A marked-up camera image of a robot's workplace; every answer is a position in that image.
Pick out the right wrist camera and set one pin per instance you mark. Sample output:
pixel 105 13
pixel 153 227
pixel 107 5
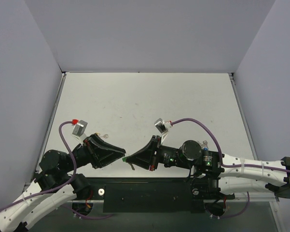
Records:
pixel 163 127

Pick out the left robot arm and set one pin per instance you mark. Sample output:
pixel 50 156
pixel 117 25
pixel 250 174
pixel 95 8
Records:
pixel 58 182

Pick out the silver keys bunch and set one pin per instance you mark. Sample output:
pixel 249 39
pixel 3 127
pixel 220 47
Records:
pixel 204 145

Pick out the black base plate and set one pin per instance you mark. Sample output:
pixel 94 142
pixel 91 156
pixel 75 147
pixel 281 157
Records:
pixel 154 195

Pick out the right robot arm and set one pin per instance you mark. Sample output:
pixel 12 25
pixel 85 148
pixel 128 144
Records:
pixel 222 173

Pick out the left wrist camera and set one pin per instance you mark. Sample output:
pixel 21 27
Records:
pixel 79 131

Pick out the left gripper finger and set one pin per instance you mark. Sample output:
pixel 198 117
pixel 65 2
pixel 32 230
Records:
pixel 108 158
pixel 99 145

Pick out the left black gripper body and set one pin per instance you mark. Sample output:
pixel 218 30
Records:
pixel 90 152

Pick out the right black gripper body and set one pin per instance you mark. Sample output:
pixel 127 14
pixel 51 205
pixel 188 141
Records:
pixel 155 153

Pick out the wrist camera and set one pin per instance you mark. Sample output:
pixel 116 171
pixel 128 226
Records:
pixel 79 131
pixel 163 127

